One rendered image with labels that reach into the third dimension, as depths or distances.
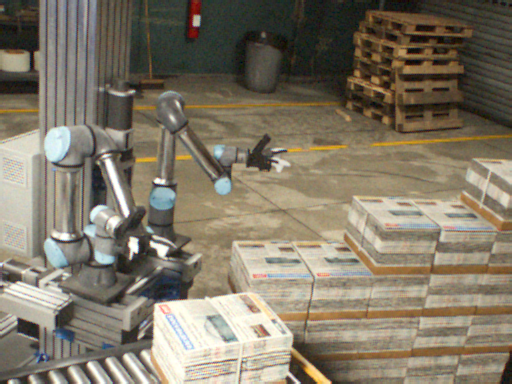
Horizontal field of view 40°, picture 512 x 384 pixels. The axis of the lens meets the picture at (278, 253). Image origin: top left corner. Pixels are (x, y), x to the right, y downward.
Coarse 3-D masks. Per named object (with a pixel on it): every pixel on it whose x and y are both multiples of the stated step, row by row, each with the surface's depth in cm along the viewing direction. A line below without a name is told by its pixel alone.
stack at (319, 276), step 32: (256, 256) 323; (288, 256) 327; (320, 256) 332; (352, 256) 338; (256, 288) 306; (288, 288) 310; (320, 288) 317; (352, 288) 322; (384, 288) 326; (416, 288) 332; (448, 288) 337; (320, 320) 325; (352, 320) 329; (384, 320) 334; (416, 320) 339; (448, 320) 346; (320, 352) 332; (352, 352) 338
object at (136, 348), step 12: (108, 348) 246; (120, 348) 247; (132, 348) 248; (144, 348) 249; (60, 360) 236; (72, 360) 237; (84, 360) 238; (96, 360) 240; (120, 360) 246; (0, 372) 226; (12, 372) 227; (24, 372) 228; (36, 372) 229; (48, 372) 231; (84, 372) 239
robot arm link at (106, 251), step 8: (96, 240) 243; (104, 240) 241; (112, 240) 242; (96, 248) 244; (104, 248) 243; (112, 248) 244; (120, 248) 246; (96, 256) 245; (104, 256) 244; (112, 256) 245
